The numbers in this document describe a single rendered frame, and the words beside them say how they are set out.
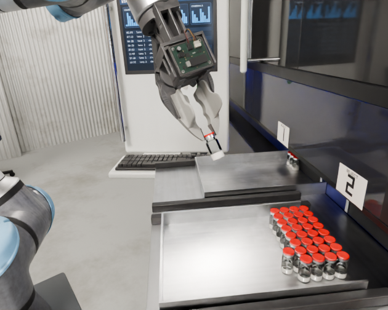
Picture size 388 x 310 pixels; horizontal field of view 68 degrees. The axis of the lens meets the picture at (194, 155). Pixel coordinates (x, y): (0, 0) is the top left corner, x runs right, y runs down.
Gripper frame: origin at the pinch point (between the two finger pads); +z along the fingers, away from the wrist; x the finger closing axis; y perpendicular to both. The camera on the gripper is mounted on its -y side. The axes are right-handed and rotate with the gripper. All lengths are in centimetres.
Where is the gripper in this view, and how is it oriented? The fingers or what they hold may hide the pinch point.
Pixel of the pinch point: (206, 131)
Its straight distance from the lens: 49.9
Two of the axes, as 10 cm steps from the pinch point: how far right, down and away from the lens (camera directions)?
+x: 8.7, -4.0, 2.8
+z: 4.1, 9.1, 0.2
